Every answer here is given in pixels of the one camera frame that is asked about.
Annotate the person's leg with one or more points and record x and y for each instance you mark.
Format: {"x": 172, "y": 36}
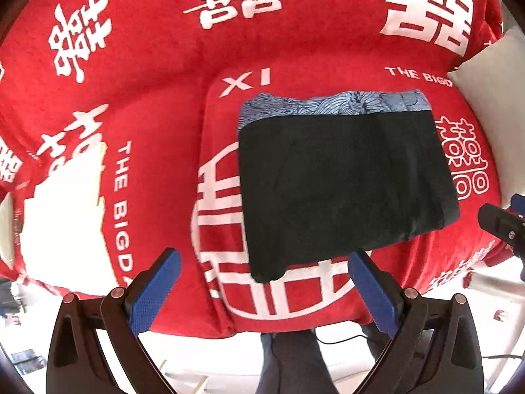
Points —
{"x": 291, "y": 361}
{"x": 377, "y": 340}

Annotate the white pillow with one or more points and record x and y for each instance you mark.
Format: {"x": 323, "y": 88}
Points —
{"x": 492, "y": 90}

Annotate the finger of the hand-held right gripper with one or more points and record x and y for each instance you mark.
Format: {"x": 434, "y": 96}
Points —
{"x": 498, "y": 221}

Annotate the small red object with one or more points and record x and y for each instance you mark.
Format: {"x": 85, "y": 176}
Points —
{"x": 499, "y": 316}

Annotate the black pants with blue waistband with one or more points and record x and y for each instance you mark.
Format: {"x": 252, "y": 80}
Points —
{"x": 348, "y": 180}

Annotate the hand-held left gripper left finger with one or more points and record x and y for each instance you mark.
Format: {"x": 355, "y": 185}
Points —
{"x": 154, "y": 291}

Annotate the red printed blanket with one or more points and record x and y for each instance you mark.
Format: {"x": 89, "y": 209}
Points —
{"x": 143, "y": 69}

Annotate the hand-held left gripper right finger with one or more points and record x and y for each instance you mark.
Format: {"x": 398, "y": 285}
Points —
{"x": 373, "y": 291}

